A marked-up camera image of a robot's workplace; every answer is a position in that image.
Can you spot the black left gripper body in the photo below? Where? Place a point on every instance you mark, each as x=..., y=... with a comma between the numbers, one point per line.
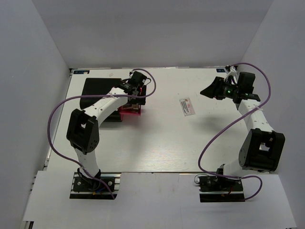
x=140, y=100

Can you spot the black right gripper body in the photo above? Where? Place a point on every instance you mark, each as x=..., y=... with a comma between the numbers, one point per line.
x=225, y=89

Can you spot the long brown eyeshadow palette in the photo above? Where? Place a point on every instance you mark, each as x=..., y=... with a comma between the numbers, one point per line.
x=135, y=108

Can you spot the clear false eyelash box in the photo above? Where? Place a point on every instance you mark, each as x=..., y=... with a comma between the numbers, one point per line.
x=187, y=106

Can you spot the pink black makeup drawer organizer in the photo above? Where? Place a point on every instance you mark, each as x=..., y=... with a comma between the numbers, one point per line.
x=94, y=86

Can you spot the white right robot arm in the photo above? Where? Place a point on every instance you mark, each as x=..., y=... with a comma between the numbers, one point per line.
x=262, y=148

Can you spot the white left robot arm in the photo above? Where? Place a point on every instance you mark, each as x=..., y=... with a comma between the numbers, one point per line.
x=101, y=98

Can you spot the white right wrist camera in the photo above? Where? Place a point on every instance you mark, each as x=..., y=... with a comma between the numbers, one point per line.
x=231, y=72

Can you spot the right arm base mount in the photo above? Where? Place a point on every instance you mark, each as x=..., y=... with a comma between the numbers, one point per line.
x=213, y=189

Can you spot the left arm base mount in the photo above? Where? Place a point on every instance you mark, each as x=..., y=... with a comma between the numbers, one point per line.
x=83, y=188

